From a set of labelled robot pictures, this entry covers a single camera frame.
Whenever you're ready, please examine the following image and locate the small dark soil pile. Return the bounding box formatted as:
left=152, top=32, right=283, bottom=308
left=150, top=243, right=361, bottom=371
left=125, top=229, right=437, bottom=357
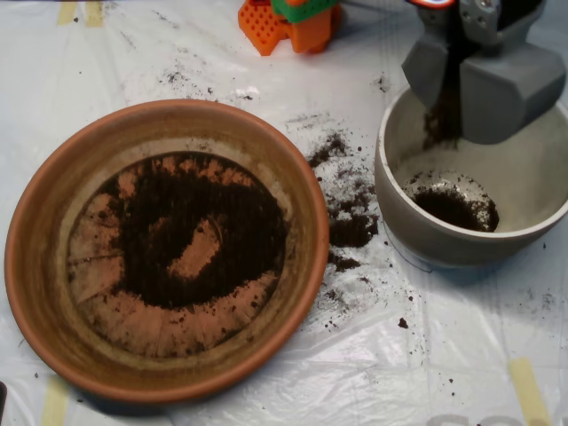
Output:
left=401, top=43, right=501, bottom=233

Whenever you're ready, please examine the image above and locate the large dark soil pile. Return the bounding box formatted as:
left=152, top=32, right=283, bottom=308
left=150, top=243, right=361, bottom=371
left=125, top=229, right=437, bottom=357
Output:
left=104, top=154, right=289, bottom=310

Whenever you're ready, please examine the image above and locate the white ceramic pot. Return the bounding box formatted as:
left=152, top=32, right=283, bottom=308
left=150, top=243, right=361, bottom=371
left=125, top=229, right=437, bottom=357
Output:
left=375, top=63, right=568, bottom=271

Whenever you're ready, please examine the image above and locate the scattered spilled dark soil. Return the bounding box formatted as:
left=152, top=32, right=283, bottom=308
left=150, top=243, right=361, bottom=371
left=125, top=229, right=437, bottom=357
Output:
left=308, top=130, right=383, bottom=274

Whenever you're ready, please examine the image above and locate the terracotta clay dish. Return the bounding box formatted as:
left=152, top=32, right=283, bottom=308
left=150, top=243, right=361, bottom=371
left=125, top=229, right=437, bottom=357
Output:
left=4, top=99, right=331, bottom=405

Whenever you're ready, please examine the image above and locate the beige masking tape strip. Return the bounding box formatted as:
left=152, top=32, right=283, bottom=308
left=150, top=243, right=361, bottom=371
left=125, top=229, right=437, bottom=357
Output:
left=85, top=1, right=106, bottom=28
left=40, top=375, right=71, bottom=426
left=56, top=2, right=79, bottom=26
left=508, top=358, right=554, bottom=426

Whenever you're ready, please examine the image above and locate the clear plastic sheet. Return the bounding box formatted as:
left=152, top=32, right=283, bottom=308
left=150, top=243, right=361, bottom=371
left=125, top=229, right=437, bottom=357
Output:
left=0, top=0, right=568, bottom=426

